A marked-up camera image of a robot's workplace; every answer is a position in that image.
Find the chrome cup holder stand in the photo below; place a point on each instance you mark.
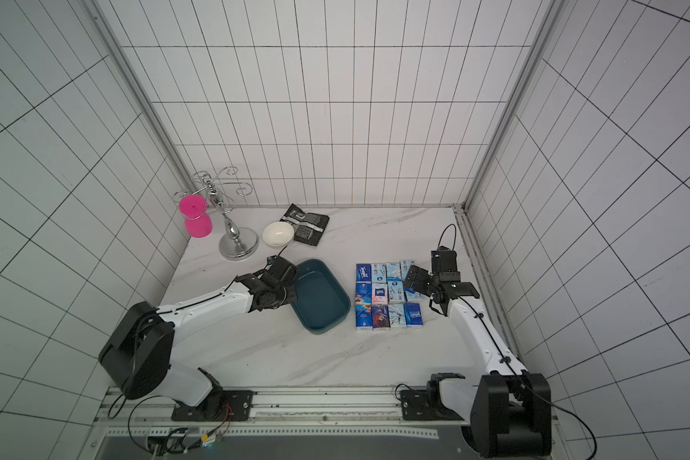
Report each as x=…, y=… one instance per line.
x=237, y=243

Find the white ceramic bowl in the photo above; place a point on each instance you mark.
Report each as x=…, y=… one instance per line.
x=278, y=234

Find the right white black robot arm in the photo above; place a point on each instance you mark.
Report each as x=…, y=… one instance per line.
x=507, y=410

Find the light blue Vinda tissue pack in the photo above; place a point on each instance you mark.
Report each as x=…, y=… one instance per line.
x=378, y=273

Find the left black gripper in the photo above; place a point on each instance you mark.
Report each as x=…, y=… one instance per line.
x=291, y=296

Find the dark blue Tempo tissue pack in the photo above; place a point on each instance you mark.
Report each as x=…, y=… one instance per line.
x=363, y=273

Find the blue orange Vinda tissue pack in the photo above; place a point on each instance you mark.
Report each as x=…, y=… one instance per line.
x=363, y=293

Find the light blue cartoon tissue pack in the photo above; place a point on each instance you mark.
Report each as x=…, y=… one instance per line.
x=393, y=271

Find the black snack packet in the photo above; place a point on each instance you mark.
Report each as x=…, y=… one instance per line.
x=308, y=227

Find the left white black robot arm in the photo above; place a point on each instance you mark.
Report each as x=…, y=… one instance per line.
x=139, y=355

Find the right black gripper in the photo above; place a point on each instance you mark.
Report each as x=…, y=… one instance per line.
x=424, y=281

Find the dark purple anime tissue pack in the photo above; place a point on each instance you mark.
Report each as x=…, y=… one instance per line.
x=380, y=317

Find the pink plastic cup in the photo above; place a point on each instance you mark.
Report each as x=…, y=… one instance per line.
x=198, y=223

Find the pink white Tempo tissue pack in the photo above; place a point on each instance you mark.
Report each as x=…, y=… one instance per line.
x=379, y=294

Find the teal plastic storage box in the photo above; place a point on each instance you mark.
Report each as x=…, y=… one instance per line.
x=321, y=302

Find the light blue figures tissue pack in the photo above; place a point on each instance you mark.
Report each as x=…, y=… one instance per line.
x=396, y=293

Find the light blue striped tissue pack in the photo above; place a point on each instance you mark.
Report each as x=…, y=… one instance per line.
x=397, y=316

